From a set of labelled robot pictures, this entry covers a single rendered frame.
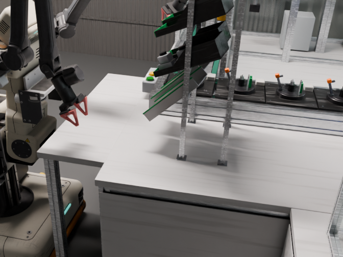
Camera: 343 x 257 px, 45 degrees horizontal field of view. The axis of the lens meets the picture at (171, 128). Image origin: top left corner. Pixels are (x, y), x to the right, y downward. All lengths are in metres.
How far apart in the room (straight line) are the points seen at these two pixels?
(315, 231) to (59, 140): 1.10
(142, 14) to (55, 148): 3.41
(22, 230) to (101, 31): 3.39
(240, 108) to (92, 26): 3.53
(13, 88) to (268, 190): 1.19
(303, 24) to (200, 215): 1.87
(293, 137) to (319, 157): 0.18
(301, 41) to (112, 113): 1.61
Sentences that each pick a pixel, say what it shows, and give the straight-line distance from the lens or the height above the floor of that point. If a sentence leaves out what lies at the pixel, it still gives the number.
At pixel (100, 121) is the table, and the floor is 0.86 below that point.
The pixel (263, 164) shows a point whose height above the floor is 0.86.
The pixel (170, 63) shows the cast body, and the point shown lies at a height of 1.24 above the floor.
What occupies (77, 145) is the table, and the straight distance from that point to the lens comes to 1.84.
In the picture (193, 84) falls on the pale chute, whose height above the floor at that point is 1.19.
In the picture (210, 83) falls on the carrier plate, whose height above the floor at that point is 0.97.
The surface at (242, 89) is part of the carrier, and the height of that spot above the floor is 0.99.
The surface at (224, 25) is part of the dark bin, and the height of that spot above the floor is 1.36.
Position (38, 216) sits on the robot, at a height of 0.28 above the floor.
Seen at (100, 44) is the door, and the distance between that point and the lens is 5.33.
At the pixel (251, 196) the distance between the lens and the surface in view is 1.59.
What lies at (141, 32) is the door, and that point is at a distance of 5.12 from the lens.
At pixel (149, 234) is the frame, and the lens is 1.73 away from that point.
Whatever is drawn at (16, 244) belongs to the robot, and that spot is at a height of 0.27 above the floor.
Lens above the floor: 1.82
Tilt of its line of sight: 30 degrees down
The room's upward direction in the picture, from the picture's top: 3 degrees clockwise
